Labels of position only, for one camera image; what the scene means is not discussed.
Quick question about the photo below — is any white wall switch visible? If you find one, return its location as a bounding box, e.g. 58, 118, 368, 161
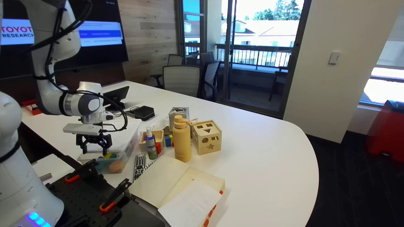
328, 50, 340, 65

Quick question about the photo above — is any dark office chair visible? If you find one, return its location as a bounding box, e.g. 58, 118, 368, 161
200, 51, 219, 100

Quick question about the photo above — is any black laptop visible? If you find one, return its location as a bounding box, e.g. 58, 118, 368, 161
103, 85, 128, 111

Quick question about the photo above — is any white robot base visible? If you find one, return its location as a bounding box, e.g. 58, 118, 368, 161
0, 92, 64, 227

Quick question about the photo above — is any black wallet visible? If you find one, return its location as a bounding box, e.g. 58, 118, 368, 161
126, 105, 155, 121

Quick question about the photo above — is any red cabinet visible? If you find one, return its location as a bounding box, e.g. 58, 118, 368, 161
366, 99, 404, 162

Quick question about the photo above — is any clear plastic storage box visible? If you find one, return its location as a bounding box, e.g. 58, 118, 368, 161
96, 126, 138, 174

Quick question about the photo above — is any black remote control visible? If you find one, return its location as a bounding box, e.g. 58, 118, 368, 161
132, 153, 145, 179

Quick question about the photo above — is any black clamp orange tip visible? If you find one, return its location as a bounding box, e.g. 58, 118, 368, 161
98, 177, 131, 213

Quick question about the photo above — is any wall monitor screen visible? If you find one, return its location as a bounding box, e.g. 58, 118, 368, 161
1, 0, 127, 69

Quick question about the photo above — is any yellow water bottle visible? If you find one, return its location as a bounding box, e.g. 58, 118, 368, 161
173, 116, 192, 162

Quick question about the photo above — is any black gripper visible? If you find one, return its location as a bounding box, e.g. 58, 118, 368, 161
75, 133, 112, 153

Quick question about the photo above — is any white paper sheet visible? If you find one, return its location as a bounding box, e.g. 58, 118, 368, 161
159, 180, 222, 227

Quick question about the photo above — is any black clamp orange handle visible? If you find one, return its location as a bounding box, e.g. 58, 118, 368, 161
63, 158, 97, 182

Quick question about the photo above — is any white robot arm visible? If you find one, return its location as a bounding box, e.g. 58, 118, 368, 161
20, 0, 112, 152

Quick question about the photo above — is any wooden shape sorter cube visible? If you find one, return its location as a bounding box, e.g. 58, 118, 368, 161
192, 121, 222, 155

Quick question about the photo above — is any blue wooden block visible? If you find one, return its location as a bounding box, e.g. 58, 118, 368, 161
164, 134, 173, 147

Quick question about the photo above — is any small glue bottle blue cap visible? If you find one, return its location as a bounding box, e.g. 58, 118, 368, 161
145, 128, 157, 160

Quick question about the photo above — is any grey office chair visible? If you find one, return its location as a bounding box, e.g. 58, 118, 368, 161
162, 65, 199, 95

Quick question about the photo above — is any wooden tray with blocks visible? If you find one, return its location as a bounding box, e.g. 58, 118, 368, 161
138, 129, 164, 155

